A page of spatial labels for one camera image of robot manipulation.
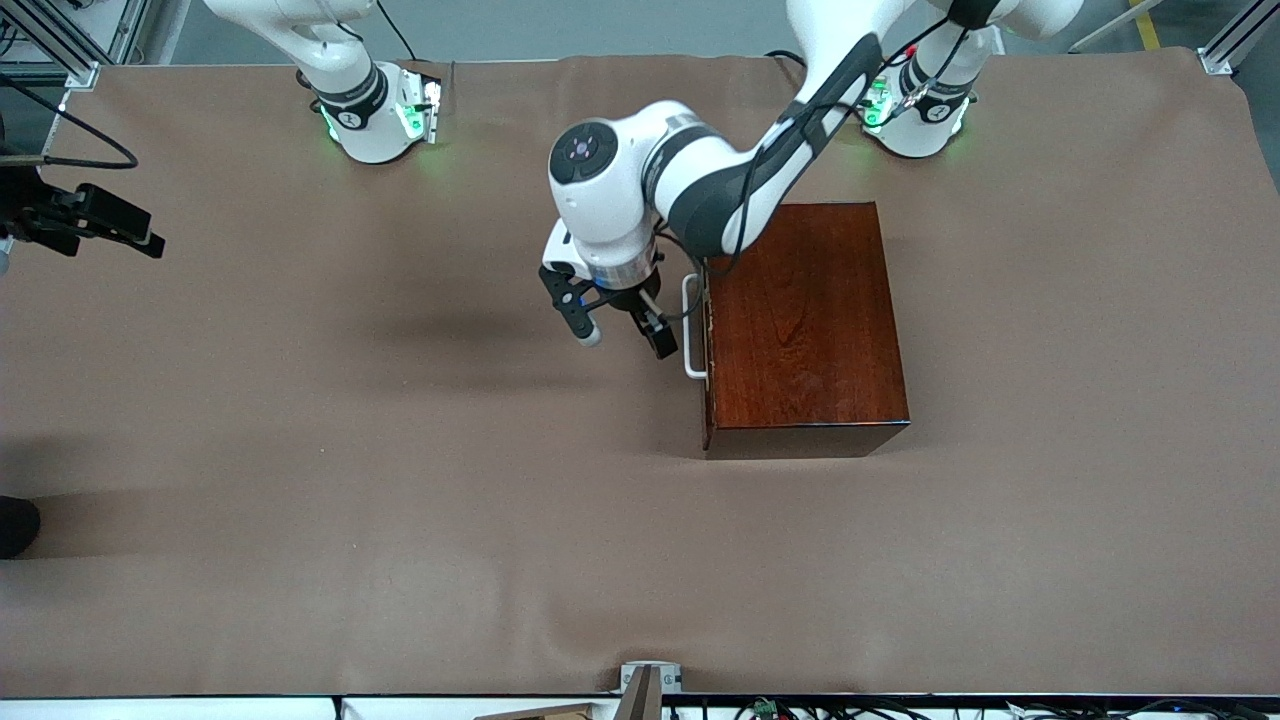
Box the dark wooden cabinet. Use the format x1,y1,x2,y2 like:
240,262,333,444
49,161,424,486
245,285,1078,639
700,202,911,461

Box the metal camera pole bracket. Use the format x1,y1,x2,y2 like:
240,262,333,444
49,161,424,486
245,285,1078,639
618,660,684,720

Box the aluminium frame profile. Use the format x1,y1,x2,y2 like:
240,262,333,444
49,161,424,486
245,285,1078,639
1198,0,1280,77
0,0,151,161

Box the black round object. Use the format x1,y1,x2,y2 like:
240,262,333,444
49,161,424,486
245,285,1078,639
0,497,42,559

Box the brown table mat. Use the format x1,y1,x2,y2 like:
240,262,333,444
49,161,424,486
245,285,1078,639
0,50,1280,698

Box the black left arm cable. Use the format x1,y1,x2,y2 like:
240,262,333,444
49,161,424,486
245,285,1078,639
655,20,986,321

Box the wooden drawer with white handle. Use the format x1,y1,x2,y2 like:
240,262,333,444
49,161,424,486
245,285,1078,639
682,272,715,431

